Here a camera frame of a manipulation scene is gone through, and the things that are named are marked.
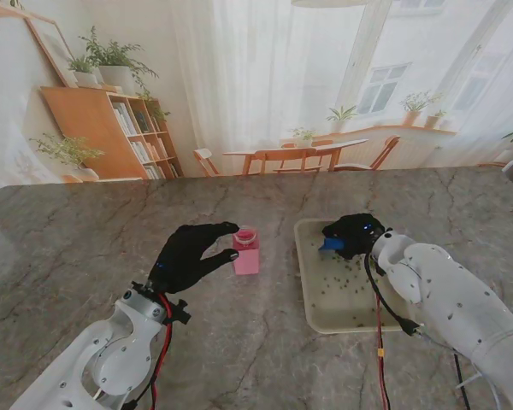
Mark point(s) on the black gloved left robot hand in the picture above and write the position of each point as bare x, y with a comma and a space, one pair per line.
184, 265

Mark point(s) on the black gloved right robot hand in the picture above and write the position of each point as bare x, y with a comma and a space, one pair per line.
357, 232

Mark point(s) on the blue plastic scraper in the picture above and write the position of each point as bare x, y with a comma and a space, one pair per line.
332, 244

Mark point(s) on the pink square jar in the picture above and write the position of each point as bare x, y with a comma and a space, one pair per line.
245, 260

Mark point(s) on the cream baking tray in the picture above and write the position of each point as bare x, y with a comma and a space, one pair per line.
320, 307

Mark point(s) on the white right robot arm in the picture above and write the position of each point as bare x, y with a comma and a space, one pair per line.
444, 294

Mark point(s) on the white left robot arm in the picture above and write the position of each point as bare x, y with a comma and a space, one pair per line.
111, 359

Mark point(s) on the scattered green beans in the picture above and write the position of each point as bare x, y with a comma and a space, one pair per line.
337, 282

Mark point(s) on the wooden chair with curved back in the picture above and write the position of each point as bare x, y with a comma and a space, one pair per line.
389, 147

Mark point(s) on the wooden dining table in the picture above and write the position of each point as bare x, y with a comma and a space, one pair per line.
299, 149

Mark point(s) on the wooden chair with slatted back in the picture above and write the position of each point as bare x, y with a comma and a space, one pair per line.
290, 156

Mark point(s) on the small plant on dining table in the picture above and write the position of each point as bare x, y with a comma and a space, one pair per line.
304, 136

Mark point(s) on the wooden chair with white back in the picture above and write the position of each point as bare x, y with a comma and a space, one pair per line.
203, 156

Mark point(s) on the green windowsill plant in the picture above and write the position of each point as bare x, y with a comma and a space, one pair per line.
342, 115

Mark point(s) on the plant in terracotta pot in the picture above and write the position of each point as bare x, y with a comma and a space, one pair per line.
412, 115

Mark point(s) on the small windowsill pot plant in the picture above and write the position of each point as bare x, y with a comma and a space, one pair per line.
434, 121

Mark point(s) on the trailing ivy plant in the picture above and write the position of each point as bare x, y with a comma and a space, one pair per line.
156, 112

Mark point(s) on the leafy plant beside bookshelf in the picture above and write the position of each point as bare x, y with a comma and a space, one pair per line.
68, 151

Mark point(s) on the wooden bookshelf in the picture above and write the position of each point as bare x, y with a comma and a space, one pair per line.
90, 128

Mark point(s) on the large plant in white pot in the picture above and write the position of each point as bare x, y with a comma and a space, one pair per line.
116, 74

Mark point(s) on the small plant in white pot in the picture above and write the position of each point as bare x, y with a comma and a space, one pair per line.
85, 77

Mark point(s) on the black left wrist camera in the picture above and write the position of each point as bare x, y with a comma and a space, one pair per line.
180, 314

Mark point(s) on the wooden picture frame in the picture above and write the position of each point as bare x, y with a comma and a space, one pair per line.
53, 47

